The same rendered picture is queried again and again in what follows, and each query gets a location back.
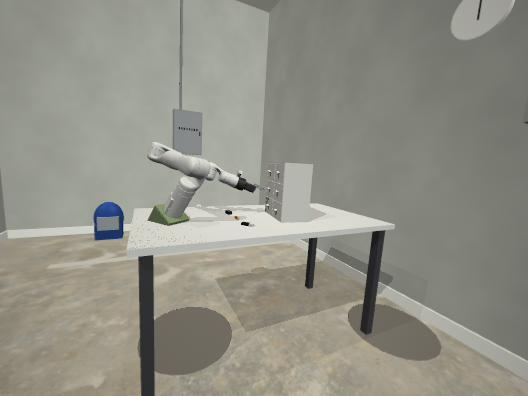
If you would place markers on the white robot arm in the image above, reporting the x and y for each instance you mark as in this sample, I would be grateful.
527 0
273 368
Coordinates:
196 169

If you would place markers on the grey drawer front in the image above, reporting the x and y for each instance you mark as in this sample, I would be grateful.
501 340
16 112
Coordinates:
271 171
279 172
278 191
277 207
269 205
270 188

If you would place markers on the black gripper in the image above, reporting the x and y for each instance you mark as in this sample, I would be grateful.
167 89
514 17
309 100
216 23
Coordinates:
240 183

